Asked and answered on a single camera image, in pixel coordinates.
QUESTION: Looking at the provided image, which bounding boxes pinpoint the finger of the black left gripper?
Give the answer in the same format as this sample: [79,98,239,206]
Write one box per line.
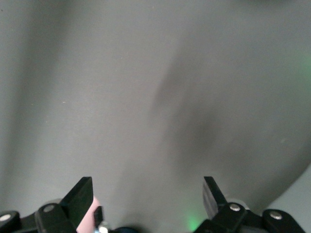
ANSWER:
[93,205,109,233]

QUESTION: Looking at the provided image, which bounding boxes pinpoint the pink plastic cup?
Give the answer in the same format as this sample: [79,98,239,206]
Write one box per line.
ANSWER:
[75,196,101,233]

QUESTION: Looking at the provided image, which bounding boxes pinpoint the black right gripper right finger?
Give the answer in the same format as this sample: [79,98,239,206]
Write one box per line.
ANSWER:
[194,176,306,233]

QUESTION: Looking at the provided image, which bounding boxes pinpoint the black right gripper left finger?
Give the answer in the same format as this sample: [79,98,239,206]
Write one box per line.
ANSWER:
[0,176,94,233]

